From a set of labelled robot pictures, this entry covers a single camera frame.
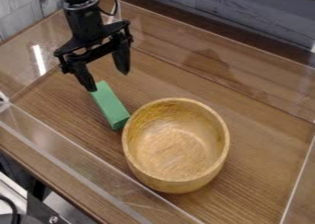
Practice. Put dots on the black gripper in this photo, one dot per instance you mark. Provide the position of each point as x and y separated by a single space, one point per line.
94 39

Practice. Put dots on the green rectangular block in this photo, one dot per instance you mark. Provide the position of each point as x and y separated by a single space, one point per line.
110 105

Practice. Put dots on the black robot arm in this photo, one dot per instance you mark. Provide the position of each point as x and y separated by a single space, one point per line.
94 40

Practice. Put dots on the brown wooden bowl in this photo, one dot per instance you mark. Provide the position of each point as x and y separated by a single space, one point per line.
175 144

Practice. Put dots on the clear acrylic corner bracket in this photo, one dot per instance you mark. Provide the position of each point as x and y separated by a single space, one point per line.
113 15

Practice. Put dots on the clear acrylic tray enclosure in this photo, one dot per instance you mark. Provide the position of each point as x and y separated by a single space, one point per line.
55 134

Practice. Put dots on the black metal table bracket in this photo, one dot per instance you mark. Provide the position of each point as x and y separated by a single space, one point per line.
49 208

